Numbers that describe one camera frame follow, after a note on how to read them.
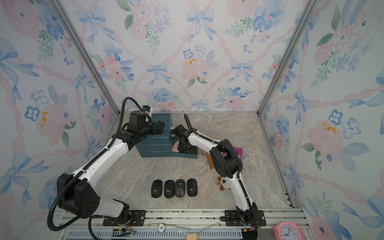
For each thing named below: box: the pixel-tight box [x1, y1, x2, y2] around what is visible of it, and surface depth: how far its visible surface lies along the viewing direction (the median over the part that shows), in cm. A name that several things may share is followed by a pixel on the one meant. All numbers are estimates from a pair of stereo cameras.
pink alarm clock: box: [272, 221, 304, 240], surface depth 70 cm
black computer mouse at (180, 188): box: [175, 179, 186, 198], surface depth 83 cm
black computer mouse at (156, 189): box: [151, 179, 163, 199], surface depth 84 cm
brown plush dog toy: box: [215, 176, 232, 191], surface depth 85 cm
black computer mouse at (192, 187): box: [187, 178, 198, 197], surface depth 83 cm
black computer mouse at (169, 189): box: [164, 179, 175, 199], surface depth 83 cm
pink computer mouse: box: [171, 140, 180, 152], surface depth 99 cm
